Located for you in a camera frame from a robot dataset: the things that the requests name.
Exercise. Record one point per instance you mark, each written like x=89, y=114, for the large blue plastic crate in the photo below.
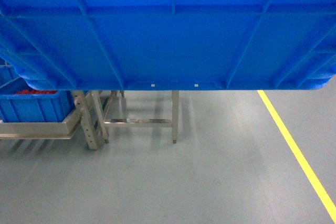
x=170, y=44

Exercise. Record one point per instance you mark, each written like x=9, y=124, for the steel roller shelf rack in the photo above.
x=89, y=113

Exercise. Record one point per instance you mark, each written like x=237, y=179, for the blue bin with red parts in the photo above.
x=21, y=103

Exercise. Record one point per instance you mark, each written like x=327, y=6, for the blue bin at left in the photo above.
x=7, y=73

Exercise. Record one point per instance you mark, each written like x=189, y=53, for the steel table frame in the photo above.
x=150, y=123

